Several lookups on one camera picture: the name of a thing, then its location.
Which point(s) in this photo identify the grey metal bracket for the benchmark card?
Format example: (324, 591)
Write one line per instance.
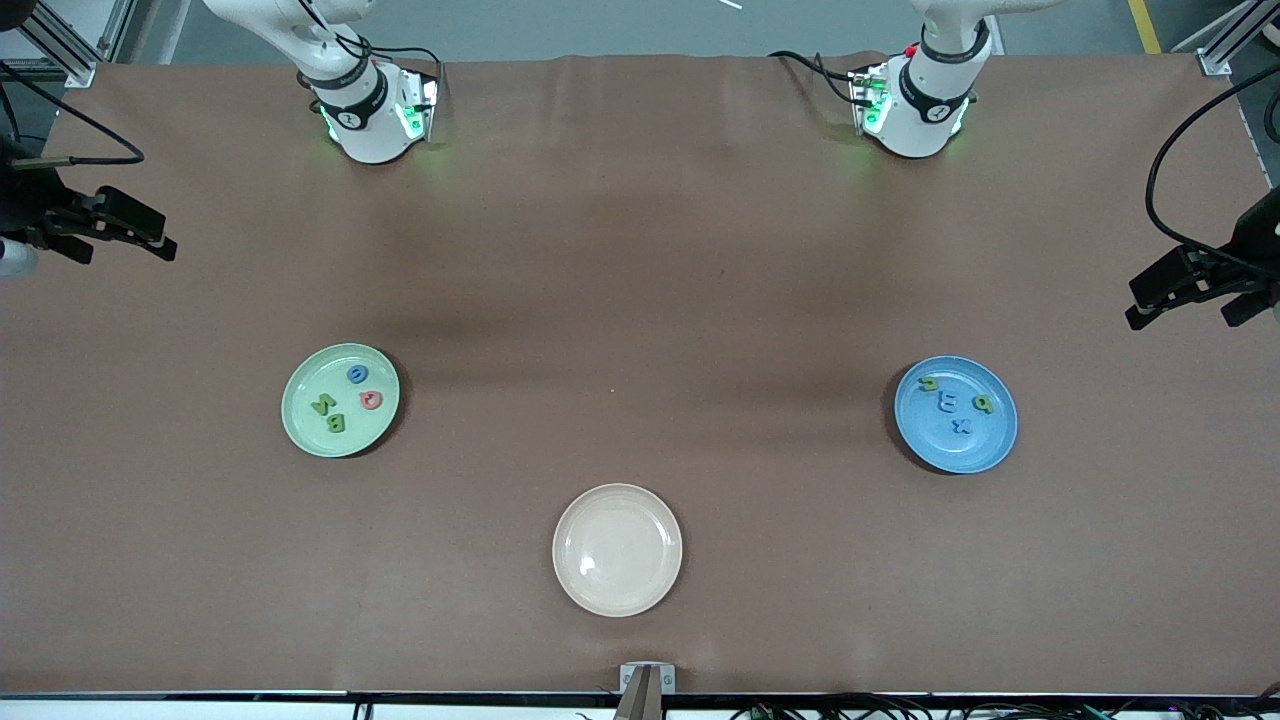
(627, 680)

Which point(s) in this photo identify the blue lowercase letter m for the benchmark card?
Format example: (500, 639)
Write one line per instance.
(950, 403)

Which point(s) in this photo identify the red round capital letter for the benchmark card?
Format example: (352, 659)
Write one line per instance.
(366, 401)

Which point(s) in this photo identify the green capital letter B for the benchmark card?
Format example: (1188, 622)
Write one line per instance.
(337, 422)

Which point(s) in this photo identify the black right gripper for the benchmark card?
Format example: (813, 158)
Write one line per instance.
(22, 205)

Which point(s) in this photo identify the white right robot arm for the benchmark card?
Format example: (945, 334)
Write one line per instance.
(350, 80)

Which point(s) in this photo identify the upright aluminium post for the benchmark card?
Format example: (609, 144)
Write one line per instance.
(640, 700)

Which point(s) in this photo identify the green plate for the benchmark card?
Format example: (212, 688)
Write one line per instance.
(310, 430)

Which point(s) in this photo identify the green capital letter N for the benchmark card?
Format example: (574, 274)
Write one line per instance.
(323, 405)

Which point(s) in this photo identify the blue plate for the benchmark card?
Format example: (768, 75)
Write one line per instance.
(957, 450)

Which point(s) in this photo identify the aluminium frame profile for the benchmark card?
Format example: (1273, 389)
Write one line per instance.
(118, 28)
(1225, 45)
(60, 45)

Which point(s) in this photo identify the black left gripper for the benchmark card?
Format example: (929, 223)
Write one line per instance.
(1258, 238)

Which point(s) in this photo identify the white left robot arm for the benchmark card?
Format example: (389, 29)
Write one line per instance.
(925, 80)

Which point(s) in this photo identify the beige plate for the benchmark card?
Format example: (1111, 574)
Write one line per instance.
(617, 550)

